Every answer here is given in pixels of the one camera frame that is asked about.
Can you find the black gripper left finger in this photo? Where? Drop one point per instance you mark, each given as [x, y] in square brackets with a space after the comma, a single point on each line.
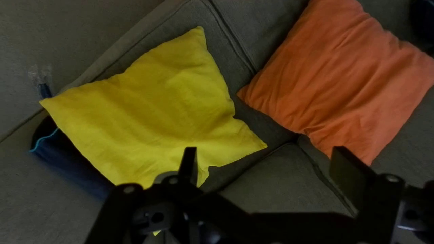
[188, 164]

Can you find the orange pillow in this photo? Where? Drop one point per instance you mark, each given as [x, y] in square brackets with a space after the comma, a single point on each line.
[343, 76]

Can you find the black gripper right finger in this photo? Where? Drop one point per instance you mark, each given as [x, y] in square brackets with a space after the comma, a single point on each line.
[349, 174]

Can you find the yellow pillow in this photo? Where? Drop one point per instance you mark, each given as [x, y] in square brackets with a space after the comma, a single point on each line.
[157, 113]

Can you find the grey fabric couch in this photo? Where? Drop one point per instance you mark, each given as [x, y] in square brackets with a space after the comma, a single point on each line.
[252, 36]

